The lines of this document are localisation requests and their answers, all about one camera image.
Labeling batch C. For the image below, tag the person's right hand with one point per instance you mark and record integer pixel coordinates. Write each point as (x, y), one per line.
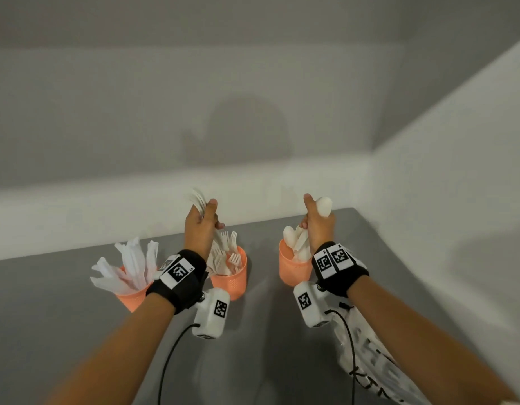
(321, 229)

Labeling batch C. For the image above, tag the person's left hand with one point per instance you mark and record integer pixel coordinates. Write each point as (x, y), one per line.
(198, 231)

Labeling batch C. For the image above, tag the bunch of white plastic cutlery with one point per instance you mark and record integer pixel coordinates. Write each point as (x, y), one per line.
(324, 205)

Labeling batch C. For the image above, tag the white plastic fork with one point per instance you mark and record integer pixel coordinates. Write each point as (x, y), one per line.
(198, 202)

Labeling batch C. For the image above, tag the bunch of white plastic spoons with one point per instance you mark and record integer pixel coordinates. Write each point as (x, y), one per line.
(290, 236)

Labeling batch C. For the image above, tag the bunch of white plastic forks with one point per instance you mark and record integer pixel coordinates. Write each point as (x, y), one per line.
(226, 261)

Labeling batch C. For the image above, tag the orange mesh cup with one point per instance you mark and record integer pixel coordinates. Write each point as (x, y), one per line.
(291, 274)
(232, 286)
(133, 301)

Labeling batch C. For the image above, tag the bunch of white plastic knives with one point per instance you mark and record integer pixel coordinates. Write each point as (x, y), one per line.
(135, 257)

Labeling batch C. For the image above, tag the white plastic knife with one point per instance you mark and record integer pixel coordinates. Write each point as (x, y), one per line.
(106, 267)

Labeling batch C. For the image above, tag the clear plastic zip bag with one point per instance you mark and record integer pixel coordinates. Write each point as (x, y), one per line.
(369, 366)

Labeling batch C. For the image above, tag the person's left forearm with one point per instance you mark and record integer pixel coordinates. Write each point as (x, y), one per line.
(116, 354)

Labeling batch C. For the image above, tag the person's right forearm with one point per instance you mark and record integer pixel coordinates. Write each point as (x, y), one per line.
(424, 345)

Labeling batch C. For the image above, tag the white sleeve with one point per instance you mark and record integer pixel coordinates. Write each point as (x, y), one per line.
(511, 403)

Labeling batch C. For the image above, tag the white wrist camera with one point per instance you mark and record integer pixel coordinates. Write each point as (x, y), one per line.
(315, 312)

